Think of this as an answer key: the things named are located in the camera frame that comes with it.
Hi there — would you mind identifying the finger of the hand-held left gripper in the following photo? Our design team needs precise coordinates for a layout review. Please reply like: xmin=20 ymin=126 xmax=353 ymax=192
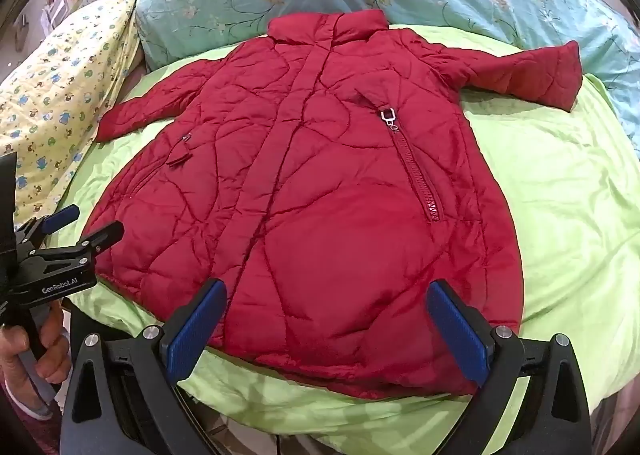
xmin=16 ymin=204 xmax=81 ymax=242
xmin=30 ymin=220 xmax=125 ymax=277

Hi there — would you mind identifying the person's left hand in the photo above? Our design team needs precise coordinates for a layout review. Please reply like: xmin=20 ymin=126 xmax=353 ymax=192
xmin=0 ymin=306 xmax=71 ymax=420

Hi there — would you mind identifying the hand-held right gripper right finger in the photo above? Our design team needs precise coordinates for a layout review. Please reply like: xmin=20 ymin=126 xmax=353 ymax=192
xmin=425 ymin=279 xmax=593 ymax=455

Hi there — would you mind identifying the yellow printed blanket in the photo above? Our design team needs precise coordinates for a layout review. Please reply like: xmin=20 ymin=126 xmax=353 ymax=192
xmin=0 ymin=0 xmax=147 ymax=232

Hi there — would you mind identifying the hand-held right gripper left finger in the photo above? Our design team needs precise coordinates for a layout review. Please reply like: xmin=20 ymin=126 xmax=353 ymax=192
xmin=60 ymin=279 xmax=228 ymax=455

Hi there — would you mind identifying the person's left forearm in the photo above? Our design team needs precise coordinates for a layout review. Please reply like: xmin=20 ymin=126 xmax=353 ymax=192
xmin=0 ymin=379 xmax=65 ymax=455

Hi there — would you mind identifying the red quilted jacket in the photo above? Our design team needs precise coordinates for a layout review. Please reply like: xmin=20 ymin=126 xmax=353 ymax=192
xmin=95 ymin=10 xmax=584 ymax=401

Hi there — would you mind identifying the light green bed sheet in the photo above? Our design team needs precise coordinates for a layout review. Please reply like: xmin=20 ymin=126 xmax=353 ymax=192
xmin=64 ymin=24 xmax=640 ymax=455

